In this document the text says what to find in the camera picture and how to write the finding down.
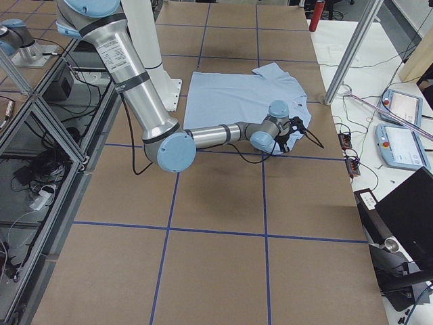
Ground teach pendant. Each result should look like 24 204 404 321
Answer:
379 89 423 127
375 123 430 171

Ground black laptop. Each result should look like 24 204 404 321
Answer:
375 167 432 269

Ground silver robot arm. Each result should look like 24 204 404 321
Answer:
56 1 307 173

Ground third robot base arm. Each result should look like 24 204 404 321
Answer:
1 18 58 68

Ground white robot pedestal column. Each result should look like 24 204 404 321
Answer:
121 0 182 112

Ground black power box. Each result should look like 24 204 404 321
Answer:
43 66 74 102

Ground aluminium frame rails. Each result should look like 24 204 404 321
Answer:
1 38 119 324

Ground red bottle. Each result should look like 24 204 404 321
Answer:
309 0 325 33

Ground near teach pendant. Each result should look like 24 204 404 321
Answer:
375 123 430 171

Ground light blue t-shirt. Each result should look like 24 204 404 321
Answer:
182 62 312 156

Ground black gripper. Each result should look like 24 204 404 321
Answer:
275 116 304 152

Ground small red electronics board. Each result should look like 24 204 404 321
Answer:
338 133 352 150

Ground aluminium frame post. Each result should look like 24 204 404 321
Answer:
324 0 384 106

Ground cable bundle under frame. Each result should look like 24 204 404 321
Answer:
9 148 72 211

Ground far teach pendant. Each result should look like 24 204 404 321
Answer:
379 89 423 127

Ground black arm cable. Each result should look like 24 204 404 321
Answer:
121 94 325 176

